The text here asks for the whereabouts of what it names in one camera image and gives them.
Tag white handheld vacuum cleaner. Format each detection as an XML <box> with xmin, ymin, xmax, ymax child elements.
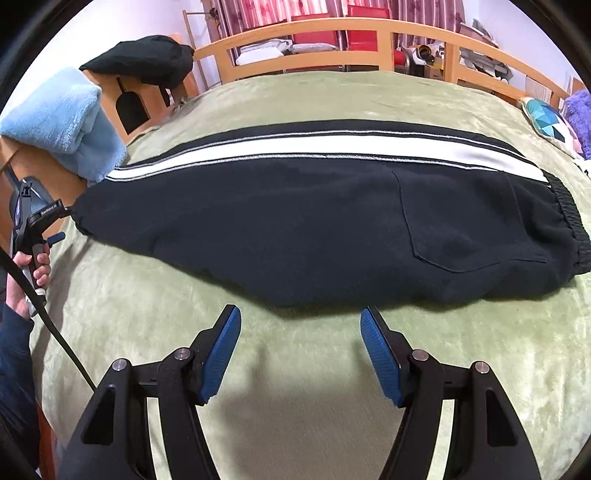
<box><xmin>401</xmin><ymin>44</ymin><xmax>447</xmax><ymax>66</ymax></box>

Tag white folded bedding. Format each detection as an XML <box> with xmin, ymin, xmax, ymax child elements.
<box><xmin>235</xmin><ymin>39</ymin><xmax>293</xmax><ymax>66</ymax></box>

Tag person's left hand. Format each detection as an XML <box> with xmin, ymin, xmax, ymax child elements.
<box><xmin>4</xmin><ymin>250</ymin><xmax>52</xmax><ymax>320</ymax></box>

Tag clear plastic packaging pile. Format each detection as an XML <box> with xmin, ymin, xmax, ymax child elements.
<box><xmin>461</xmin><ymin>18</ymin><xmax>514</xmax><ymax>80</ymax></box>

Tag black garment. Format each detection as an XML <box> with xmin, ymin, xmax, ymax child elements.
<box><xmin>79</xmin><ymin>34</ymin><xmax>195</xmax><ymax>89</ymax></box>

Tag cardboard box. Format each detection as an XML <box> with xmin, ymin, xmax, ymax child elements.
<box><xmin>409</xmin><ymin>60</ymin><xmax>451</xmax><ymax>82</ymax></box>

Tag red chair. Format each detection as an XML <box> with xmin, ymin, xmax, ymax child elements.
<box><xmin>290</xmin><ymin>19</ymin><xmax>341</xmax><ymax>48</ymax></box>
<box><xmin>346</xmin><ymin>6</ymin><xmax>394</xmax><ymax>52</ymax></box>

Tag wooden bed frame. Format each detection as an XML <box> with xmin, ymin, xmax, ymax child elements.
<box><xmin>0</xmin><ymin>17</ymin><xmax>586</xmax><ymax>467</ymax></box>

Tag person's left forearm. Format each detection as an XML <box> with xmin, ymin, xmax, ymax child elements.
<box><xmin>0</xmin><ymin>300</ymin><xmax>43</xmax><ymax>469</ymax></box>

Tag purple plush toy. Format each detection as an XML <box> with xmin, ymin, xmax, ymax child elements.
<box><xmin>564</xmin><ymin>90</ymin><xmax>591</xmax><ymax>160</ymax></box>

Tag red floral curtain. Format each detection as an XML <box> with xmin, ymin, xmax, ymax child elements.
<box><xmin>203</xmin><ymin>0</ymin><xmax>465</xmax><ymax>51</ymax></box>

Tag light blue fleece blanket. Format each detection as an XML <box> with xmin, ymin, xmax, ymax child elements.
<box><xmin>0</xmin><ymin>67</ymin><xmax>126</xmax><ymax>183</ymax></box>

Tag green fleece blanket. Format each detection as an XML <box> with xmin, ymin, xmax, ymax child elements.
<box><xmin>30</xmin><ymin>71</ymin><xmax>591</xmax><ymax>480</ymax></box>

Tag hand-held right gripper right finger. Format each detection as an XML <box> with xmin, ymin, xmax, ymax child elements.
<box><xmin>360</xmin><ymin>305</ymin><xmax>543</xmax><ymax>480</ymax></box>

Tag geometric patterned pillow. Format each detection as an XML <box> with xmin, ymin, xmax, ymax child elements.
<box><xmin>522</xmin><ymin>96</ymin><xmax>585</xmax><ymax>160</ymax></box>

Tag wooden coat rack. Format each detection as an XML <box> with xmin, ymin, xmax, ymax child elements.
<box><xmin>181</xmin><ymin>0</ymin><xmax>220</xmax><ymax>93</ymax></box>

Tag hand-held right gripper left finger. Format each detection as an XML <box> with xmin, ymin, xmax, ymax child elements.
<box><xmin>58</xmin><ymin>305</ymin><xmax>243</xmax><ymax>480</ymax></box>

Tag black pants with white stripe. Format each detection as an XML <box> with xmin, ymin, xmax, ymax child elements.
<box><xmin>74</xmin><ymin>119</ymin><xmax>591</xmax><ymax>309</ymax></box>

